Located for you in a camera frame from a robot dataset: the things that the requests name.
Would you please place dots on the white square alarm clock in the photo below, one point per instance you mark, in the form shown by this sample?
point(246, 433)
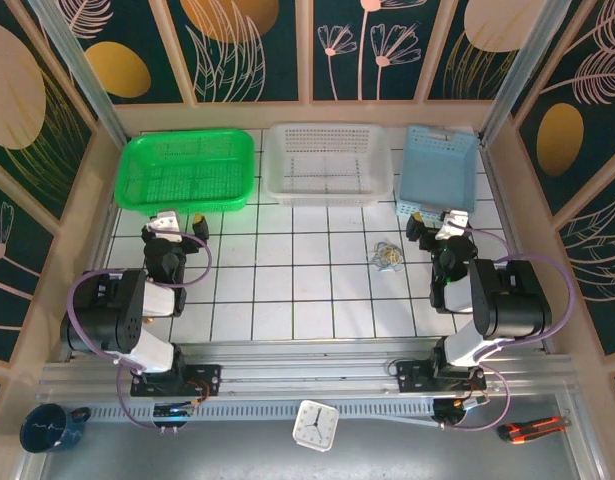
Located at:
point(314, 425)

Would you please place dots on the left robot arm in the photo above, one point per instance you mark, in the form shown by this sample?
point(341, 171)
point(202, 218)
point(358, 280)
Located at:
point(102, 310)

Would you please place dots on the light blue plastic basket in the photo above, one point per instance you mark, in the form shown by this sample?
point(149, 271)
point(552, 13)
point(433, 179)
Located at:
point(437, 165)

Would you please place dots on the aluminium mounting rail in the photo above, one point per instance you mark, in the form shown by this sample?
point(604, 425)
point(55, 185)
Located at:
point(297, 370)

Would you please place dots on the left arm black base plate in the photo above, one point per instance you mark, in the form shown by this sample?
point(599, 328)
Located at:
point(207, 380)

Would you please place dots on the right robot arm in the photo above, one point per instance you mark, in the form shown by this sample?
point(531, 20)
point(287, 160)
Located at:
point(512, 300)

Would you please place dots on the orange black utility knife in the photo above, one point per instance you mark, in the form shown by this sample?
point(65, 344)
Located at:
point(527, 430)

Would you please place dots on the white plastic mesh basket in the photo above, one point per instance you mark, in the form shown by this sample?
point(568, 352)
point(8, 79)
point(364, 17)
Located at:
point(327, 165)

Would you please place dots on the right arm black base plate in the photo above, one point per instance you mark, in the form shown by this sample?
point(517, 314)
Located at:
point(412, 375)

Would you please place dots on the green plastic mesh basket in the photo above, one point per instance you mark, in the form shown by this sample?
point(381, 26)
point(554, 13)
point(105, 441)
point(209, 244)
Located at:
point(187, 170)

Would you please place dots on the small brass knob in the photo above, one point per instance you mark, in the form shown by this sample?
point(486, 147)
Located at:
point(149, 318)

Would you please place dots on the dark blue mug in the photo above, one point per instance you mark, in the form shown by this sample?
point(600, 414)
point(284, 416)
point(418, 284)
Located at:
point(42, 430)

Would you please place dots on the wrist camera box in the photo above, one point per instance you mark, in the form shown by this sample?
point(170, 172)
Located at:
point(454, 220)
point(164, 222)

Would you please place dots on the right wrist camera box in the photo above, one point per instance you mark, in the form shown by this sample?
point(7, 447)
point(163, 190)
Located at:
point(454, 220)

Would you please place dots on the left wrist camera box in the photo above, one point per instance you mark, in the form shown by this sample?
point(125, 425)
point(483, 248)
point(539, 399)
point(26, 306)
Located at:
point(164, 222)

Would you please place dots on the aluminium frame post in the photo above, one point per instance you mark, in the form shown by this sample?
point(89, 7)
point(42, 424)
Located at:
point(516, 75)
point(82, 75)

